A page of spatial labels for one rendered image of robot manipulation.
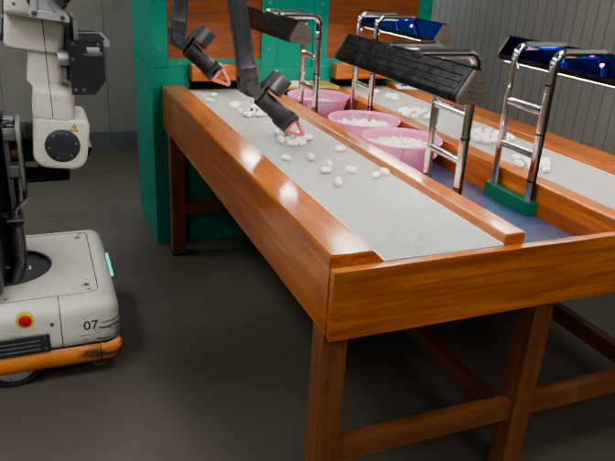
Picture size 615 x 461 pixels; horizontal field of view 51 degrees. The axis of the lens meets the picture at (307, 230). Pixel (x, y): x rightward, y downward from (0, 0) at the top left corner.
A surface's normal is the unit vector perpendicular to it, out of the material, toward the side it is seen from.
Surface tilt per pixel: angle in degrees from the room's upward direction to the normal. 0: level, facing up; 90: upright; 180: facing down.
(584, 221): 90
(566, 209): 90
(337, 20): 90
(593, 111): 90
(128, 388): 0
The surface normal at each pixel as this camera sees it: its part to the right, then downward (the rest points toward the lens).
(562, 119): -0.93, 0.10
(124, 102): 0.37, 0.37
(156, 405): 0.05, -0.92
